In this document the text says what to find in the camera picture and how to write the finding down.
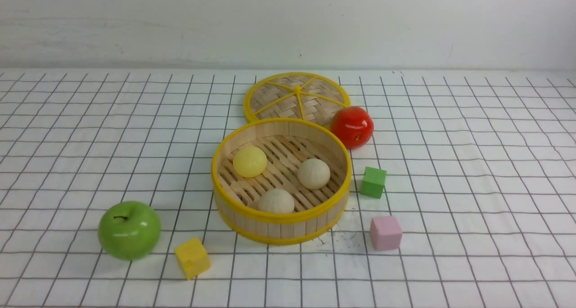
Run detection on yellow bun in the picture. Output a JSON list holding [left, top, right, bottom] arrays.
[[232, 146, 268, 178]]

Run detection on white bun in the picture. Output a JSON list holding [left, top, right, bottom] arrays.
[[297, 158, 331, 190], [256, 188, 295, 214]]

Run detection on green cube block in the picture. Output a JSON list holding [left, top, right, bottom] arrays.
[[359, 166, 387, 199]]

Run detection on woven bamboo steamer lid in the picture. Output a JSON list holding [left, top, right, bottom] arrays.
[[243, 72, 351, 126]]

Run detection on white grid tablecloth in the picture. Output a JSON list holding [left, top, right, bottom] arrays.
[[0, 70, 576, 308]]

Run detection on green apple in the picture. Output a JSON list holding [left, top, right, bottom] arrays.
[[98, 201, 161, 261]]

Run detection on pink cube block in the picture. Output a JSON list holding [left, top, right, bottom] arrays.
[[369, 215, 403, 251]]

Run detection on red tomato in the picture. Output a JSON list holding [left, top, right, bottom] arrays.
[[329, 107, 374, 150]]

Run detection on yellow cube block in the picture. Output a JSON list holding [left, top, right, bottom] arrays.
[[175, 237, 211, 281]]

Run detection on bamboo steamer tray yellow rim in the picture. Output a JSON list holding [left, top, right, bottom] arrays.
[[211, 118, 353, 246]]

